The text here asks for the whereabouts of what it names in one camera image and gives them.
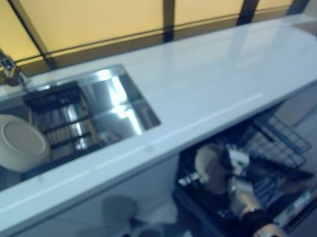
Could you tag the chrome gooseneck faucet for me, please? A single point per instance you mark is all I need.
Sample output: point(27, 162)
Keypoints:
point(8, 66)

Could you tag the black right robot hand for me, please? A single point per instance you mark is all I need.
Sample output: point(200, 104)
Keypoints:
point(236, 161)

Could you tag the dark lattice wall frame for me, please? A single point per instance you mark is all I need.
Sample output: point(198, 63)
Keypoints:
point(73, 16)

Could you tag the black dish drying rack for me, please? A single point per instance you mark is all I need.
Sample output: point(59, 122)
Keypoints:
point(59, 115)

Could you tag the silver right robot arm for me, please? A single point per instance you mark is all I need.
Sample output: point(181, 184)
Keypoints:
point(246, 202)

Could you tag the cream plate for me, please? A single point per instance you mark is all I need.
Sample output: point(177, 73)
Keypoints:
point(211, 169)
point(19, 142)

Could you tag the stainless steel sink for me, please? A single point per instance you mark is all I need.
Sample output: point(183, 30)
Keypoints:
point(117, 106)

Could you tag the white base cabinet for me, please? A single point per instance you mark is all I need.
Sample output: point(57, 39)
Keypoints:
point(80, 206)

